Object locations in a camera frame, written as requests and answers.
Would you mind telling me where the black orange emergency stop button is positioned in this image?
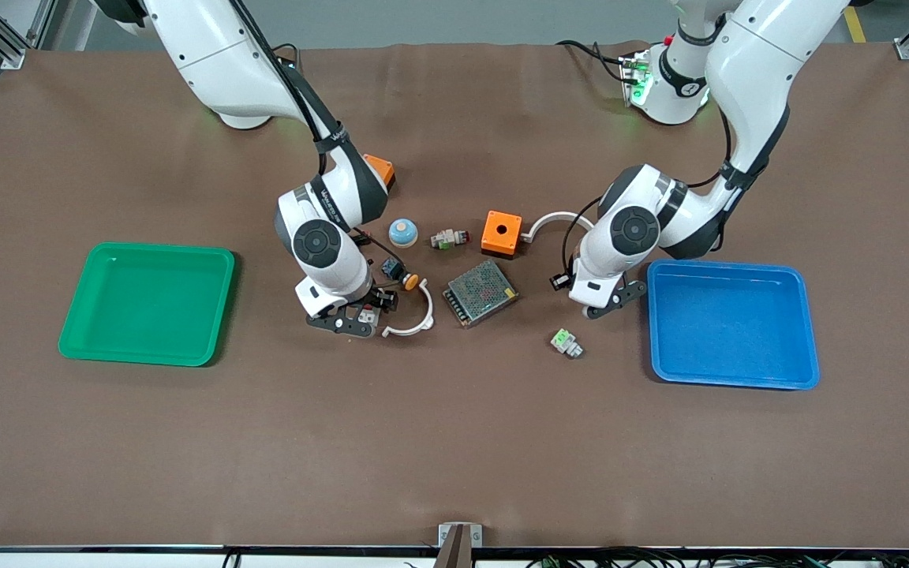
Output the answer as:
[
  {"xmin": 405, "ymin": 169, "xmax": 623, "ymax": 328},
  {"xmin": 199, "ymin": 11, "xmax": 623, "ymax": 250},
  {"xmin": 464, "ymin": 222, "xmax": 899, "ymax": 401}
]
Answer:
[{"xmin": 380, "ymin": 259, "xmax": 420, "ymax": 291}]

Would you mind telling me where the small white curved clamp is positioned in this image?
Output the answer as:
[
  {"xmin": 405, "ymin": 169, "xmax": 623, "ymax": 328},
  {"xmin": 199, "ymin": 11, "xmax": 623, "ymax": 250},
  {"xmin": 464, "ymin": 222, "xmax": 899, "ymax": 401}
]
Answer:
[{"xmin": 381, "ymin": 282, "xmax": 436, "ymax": 338}]

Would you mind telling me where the large white curved clamp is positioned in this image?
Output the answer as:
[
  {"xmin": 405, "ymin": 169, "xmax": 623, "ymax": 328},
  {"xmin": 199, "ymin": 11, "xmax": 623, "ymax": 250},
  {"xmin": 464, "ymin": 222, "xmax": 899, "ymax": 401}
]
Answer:
[{"xmin": 521, "ymin": 211, "xmax": 591, "ymax": 242}]

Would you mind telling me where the metal mesh power supply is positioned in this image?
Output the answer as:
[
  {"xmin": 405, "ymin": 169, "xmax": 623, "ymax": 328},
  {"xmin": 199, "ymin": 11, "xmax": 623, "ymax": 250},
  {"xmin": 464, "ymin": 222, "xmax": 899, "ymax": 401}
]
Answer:
[{"xmin": 443, "ymin": 260, "xmax": 519, "ymax": 329}]

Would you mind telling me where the blue plastic tray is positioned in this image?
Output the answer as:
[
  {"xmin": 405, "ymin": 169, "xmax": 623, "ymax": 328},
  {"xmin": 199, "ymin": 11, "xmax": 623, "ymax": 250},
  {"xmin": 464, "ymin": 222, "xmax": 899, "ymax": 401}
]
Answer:
[{"xmin": 646, "ymin": 259, "xmax": 821, "ymax": 391}]

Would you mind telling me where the brown table cover sheet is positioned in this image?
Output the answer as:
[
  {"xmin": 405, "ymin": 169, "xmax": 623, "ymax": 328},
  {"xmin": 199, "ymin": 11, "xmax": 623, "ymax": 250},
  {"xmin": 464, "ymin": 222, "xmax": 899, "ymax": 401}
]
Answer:
[{"xmin": 0, "ymin": 39, "xmax": 909, "ymax": 549}]

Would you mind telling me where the green plastic tray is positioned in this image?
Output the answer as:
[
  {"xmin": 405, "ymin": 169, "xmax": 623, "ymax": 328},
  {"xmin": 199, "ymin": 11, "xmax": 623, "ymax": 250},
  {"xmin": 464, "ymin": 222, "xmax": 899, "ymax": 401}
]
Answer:
[{"xmin": 58, "ymin": 241, "xmax": 236, "ymax": 368}]

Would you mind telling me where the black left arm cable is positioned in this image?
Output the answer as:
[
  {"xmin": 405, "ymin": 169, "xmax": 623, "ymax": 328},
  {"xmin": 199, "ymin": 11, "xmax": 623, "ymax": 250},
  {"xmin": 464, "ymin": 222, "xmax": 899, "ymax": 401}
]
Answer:
[{"xmin": 562, "ymin": 196, "xmax": 607, "ymax": 275}]

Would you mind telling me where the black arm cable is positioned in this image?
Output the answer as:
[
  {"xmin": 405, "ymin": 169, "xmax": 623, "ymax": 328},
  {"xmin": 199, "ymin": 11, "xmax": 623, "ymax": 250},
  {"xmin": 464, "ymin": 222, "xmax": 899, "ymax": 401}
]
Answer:
[
  {"xmin": 562, "ymin": 196, "xmax": 607, "ymax": 275},
  {"xmin": 230, "ymin": 0, "xmax": 400, "ymax": 269}
]

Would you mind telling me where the green white pushbutton switch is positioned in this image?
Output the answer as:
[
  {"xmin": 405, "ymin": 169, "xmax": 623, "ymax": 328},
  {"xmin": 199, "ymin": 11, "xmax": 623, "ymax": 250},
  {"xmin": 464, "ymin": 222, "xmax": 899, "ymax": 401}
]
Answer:
[{"xmin": 550, "ymin": 328, "xmax": 585, "ymax": 360}]

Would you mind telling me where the orange black button enclosure box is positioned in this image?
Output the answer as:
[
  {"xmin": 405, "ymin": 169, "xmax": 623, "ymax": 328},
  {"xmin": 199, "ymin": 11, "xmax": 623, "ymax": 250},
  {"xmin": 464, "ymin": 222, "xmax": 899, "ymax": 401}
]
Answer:
[
  {"xmin": 364, "ymin": 154, "xmax": 397, "ymax": 194},
  {"xmin": 481, "ymin": 210, "xmax": 523, "ymax": 260}
]

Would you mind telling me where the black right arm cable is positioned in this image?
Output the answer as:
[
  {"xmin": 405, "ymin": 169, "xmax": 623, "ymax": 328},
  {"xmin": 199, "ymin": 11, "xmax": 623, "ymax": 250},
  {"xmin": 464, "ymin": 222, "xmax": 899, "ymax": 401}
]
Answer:
[{"xmin": 230, "ymin": 0, "xmax": 400, "ymax": 269}]

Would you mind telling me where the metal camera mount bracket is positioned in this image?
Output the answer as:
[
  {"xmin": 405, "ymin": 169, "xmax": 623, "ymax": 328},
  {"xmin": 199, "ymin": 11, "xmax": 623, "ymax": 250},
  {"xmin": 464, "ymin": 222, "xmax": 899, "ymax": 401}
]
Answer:
[{"xmin": 437, "ymin": 522, "xmax": 483, "ymax": 568}]

